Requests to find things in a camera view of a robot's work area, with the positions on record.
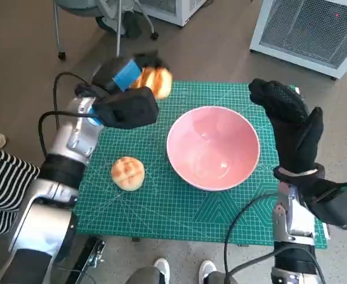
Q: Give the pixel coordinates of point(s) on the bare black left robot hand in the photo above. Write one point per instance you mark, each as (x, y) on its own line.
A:
(111, 74)

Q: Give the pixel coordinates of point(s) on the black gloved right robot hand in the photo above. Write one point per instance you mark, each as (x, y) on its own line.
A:
(292, 133)

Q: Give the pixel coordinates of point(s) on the rectangular toy bread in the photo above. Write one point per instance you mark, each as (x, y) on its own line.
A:
(158, 83)

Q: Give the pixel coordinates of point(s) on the pink bowl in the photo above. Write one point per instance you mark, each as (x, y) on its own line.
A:
(212, 148)

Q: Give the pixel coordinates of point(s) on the round toy bread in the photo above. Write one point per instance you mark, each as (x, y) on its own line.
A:
(128, 174)

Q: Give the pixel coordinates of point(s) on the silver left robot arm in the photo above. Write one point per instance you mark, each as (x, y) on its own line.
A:
(73, 133)

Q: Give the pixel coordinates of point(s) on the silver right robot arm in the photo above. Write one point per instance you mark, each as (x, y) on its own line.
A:
(289, 213)

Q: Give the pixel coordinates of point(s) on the grey metal pole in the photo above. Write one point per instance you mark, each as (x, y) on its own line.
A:
(119, 29)

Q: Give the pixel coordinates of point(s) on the grey wheeled chair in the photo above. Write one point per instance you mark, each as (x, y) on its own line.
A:
(75, 7)

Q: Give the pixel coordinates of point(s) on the small white mesh cabinet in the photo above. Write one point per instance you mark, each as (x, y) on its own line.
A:
(176, 9)

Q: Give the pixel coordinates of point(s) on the large white mesh cabinet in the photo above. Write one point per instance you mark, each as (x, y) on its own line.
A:
(306, 29)

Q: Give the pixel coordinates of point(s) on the black table clip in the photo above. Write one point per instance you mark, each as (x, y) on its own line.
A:
(243, 245)
(135, 239)

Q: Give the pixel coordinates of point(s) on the green cutting mat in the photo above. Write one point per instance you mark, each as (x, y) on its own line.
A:
(167, 207)

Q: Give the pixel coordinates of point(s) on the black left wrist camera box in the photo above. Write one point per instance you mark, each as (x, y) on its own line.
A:
(126, 108)

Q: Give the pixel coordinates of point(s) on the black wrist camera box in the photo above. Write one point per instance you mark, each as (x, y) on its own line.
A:
(336, 204)
(126, 108)

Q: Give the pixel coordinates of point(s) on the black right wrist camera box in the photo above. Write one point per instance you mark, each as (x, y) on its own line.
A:
(336, 204)

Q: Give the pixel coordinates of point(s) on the black rail with metal bracket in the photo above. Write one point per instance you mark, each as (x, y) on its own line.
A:
(81, 260)

